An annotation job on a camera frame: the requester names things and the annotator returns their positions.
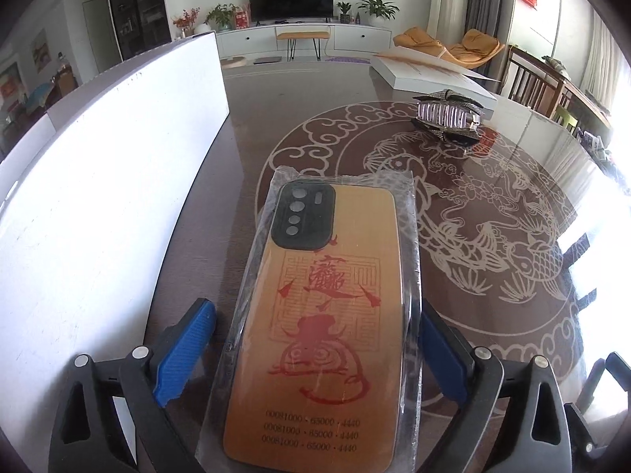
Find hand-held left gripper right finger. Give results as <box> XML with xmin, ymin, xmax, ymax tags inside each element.
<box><xmin>419</xmin><ymin>300</ymin><xmax>573</xmax><ymax>473</ymax></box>

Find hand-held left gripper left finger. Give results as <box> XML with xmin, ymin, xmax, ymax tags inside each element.
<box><xmin>49</xmin><ymin>298</ymin><xmax>218</xmax><ymax>473</ymax></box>

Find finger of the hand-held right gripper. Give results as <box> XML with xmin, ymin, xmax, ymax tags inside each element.
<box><xmin>563</xmin><ymin>401</ymin><xmax>612</xmax><ymax>473</ymax></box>
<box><xmin>589</xmin><ymin>352</ymin><xmax>631</xmax><ymax>407</ymax></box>

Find orange phone case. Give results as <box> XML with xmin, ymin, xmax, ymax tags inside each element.
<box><xmin>194</xmin><ymin>164</ymin><xmax>424</xmax><ymax>473</ymax></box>

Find white storage box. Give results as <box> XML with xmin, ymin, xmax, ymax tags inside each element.
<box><xmin>0</xmin><ymin>31</ymin><xmax>231</xmax><ymax>473</ymax></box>

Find pile of small clutter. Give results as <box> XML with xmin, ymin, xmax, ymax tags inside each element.
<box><xmin>574</xmin><ymin>128</ymin><xmax>612</xmax><ymax>158</ymax></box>

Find rhinestone hair clip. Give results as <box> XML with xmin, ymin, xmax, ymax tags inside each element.
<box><xmin>411</xmin><ymin>89</ymin><xmax>486</xmax><ymax>149</ymax></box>

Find green plastic stool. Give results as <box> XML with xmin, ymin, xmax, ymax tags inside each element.
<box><xmin>553</xmin><ymin>108</ymin><xmax>579</xmax><ymax>133</ymax></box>

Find white flat box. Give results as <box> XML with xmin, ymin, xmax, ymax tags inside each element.
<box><xmin>370</xmin><ymin>47</ymin><xmax>498</xmax><ymax>121</ymax></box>

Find wooden bench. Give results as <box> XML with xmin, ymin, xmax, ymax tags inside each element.
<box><xmin>497</xmin><ymin>45</ymin><xmax>612</xmax><ymax>131</ymax></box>

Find blue chair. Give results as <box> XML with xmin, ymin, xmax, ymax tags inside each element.
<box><xmin>22</xmin><ymin>83</ymin><xmax>55</xmax><ymax>109</ymax></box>

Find brown wooden side furniture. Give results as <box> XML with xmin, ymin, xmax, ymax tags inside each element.
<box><xmin>52</xmin><ymin>61</ymin><xmax>80</xmax><ymax>97</ymax></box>

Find orange lounge chair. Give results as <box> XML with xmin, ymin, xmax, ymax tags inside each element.
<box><xmin>393</xmin><ymin>28</ymin><xmax>506</xmax><ymax>70</ymax></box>

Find white sheer curtain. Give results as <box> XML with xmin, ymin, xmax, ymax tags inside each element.
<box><xmin>579</xmin><ymin>10</ymin><xmax>627</xmax><ymax>114</ymax></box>

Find white tv cabinet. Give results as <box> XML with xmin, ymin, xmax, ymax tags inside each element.
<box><xmin>217</xmin><ymin>22</ymin><xmax>407</xmax><ymax>62</ymax></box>

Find red flowers in white vase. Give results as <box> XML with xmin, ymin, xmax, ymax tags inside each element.
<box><xmin>172</xmin><ymin>8</ymin><xmax>202</xmax><ymax>40</ymax></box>

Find orange seat stool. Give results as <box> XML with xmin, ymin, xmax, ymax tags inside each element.
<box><xmin>276</xmin><ymin>31</ymin><xmax>330</xmax><ymax>62</ymax></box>

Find bushy potted plant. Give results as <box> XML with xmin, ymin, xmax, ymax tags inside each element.
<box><xmin>204</xmin><ymin>4</ymin><xmax>237</xmax><ymax>33</ymax></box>

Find dark display cabinet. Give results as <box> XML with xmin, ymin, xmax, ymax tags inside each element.
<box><xmin>105</xmin><ymin>0</ymin><xmax>171</xmax><ymax>62</ymax></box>

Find large potted plant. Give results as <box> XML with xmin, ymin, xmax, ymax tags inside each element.
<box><xmin>357</xmin><ymin>0</ymin><xmax>399</xmax><ymax>28</ymax></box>

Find beige curtain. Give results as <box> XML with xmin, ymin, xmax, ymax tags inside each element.
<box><xmin>428</xmin><ymin>0</ymin><xmax>471</xmax><ymax>43</ymax></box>

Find grey curtain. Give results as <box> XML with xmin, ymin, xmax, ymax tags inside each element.
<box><xmin>466</xmin><ymin>0</ymin><xmax>516</xmax><ymax>43</ymax></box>

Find black television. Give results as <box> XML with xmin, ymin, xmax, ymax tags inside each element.
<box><xmin>248</xmin><ymin>0</ymin><xmax>335</xmax><ymax>24</ymax></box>

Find framed wall picture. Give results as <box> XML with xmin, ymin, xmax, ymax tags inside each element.
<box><xmin>30</xmin><ymin>30</ymin><xmax>52</xmax><ymax>67</ymax></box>

